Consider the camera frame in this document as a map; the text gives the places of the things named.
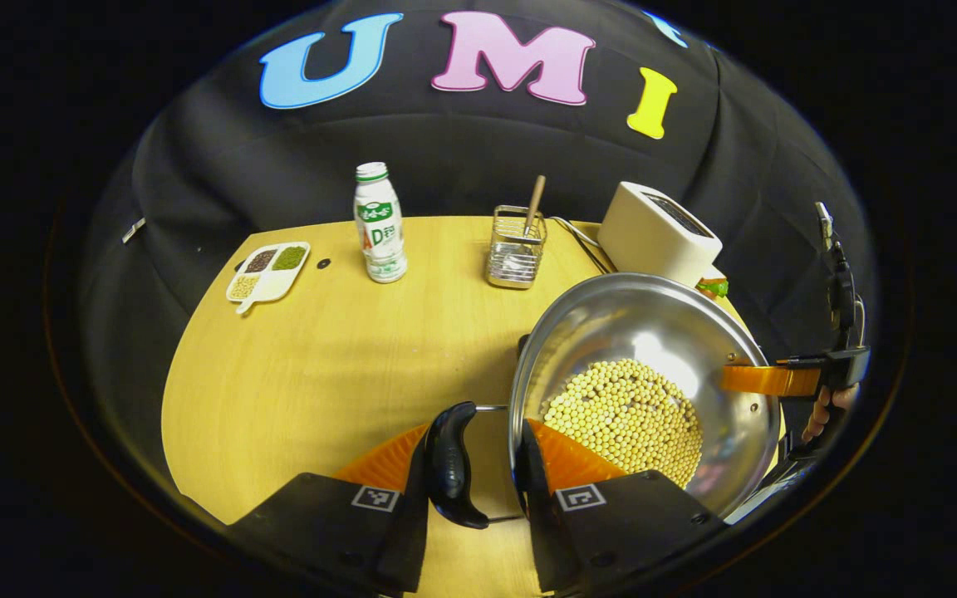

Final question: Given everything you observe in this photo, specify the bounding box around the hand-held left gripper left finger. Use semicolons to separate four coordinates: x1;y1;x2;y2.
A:
225;424;431;595

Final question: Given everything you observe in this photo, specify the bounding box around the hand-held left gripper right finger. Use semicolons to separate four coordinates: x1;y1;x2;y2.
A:
516;418;729;595

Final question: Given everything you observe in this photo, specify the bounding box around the pile of yellow soybeans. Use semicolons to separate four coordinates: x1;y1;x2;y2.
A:
539;359;704;489

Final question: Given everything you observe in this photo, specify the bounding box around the stainless steel pot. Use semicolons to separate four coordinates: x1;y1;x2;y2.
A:
423;272;783;530

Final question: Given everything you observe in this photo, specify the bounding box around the white toaster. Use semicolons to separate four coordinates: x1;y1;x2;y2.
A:
597;181;724;287

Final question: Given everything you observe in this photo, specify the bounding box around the white divided bean dish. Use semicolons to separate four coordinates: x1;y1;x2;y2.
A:
225;241;312;315

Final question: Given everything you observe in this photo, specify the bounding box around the white drink bottle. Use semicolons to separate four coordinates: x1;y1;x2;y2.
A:
353;162;408;284

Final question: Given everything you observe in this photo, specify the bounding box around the black backdrop cloth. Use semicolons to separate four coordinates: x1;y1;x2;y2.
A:
80;0;878;499

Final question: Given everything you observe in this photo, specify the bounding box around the toaster power cable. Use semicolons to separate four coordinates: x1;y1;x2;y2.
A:
549;216;615;275

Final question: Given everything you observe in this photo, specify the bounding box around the metal wire utensil holder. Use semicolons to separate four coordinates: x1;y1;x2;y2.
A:
485;205;547;290

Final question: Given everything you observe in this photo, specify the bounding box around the wooden handled utensil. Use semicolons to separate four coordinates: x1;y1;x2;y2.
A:
524;175;546;238

